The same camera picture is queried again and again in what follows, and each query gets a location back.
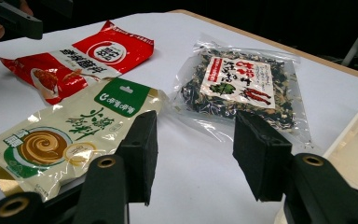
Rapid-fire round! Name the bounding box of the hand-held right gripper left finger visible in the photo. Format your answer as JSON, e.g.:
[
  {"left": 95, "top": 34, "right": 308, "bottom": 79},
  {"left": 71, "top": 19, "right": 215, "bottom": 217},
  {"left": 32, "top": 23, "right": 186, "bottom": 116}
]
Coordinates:
[{"left": 115, "top": 110, "right": 158, "bottom": 206}]

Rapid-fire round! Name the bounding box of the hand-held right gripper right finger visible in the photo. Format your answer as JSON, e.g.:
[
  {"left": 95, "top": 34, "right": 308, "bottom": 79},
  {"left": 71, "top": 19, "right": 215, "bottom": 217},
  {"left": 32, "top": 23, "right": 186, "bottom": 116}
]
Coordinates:
[{"left": 232, "top": 110, "right": 294, "bottom": 203}]

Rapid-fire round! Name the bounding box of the red seasoning packet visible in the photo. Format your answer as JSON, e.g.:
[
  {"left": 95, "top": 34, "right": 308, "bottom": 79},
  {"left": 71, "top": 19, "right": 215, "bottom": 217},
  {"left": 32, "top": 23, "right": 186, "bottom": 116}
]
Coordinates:
[{"left": 0, "top": 20, "right": 156, "bottom": 106}]

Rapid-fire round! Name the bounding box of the clear dried seaweed packet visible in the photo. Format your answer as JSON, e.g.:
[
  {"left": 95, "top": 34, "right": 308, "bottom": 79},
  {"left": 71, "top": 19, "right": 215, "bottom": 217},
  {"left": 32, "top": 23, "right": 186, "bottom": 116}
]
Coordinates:
[{"left": 171, "top": 34, "right": 313, "bottom": 147}]

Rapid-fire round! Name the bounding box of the cream and green seasoning packet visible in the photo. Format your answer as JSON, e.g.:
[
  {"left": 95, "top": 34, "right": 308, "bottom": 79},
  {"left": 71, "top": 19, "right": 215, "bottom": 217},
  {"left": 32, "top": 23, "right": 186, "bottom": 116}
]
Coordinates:
[{"left": 0, "top": 77, "right": 169, "bottom": 202}]

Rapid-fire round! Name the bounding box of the cream plastic tray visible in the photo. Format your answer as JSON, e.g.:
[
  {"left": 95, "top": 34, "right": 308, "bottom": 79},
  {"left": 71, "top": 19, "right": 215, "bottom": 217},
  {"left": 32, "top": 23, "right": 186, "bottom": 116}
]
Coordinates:
[{"left": 273, "top": 98, "right": 358, "bottom": 224}]

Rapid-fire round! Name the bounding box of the white paper sheet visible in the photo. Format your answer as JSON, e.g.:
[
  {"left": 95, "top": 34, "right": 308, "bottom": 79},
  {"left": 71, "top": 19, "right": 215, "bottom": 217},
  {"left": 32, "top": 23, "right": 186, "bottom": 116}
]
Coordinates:
[{"left": 0, "top": 12, "right": 358, "bottom": 224}]

